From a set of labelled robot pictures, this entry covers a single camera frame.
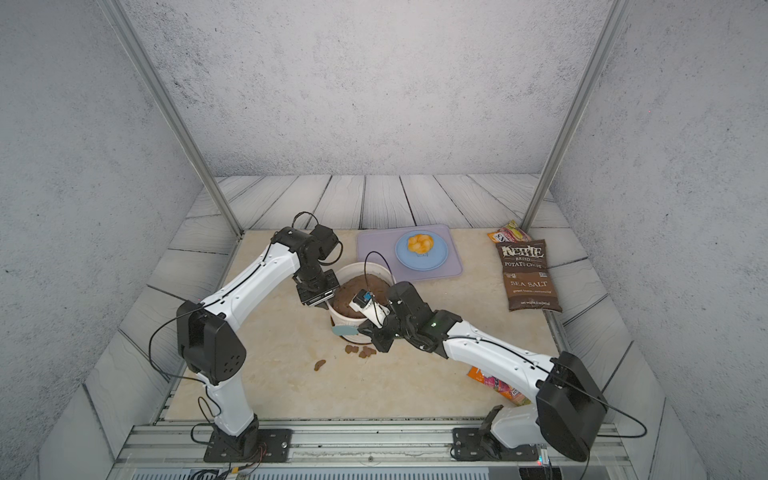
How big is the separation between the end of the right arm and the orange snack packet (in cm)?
66

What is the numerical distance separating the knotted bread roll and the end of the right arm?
460mm

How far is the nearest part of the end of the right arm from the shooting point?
605mm

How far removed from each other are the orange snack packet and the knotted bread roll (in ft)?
0.80

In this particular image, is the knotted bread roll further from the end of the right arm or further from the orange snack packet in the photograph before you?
the end of the right arm

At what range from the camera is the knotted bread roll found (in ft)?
3.72

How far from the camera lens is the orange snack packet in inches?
46.0
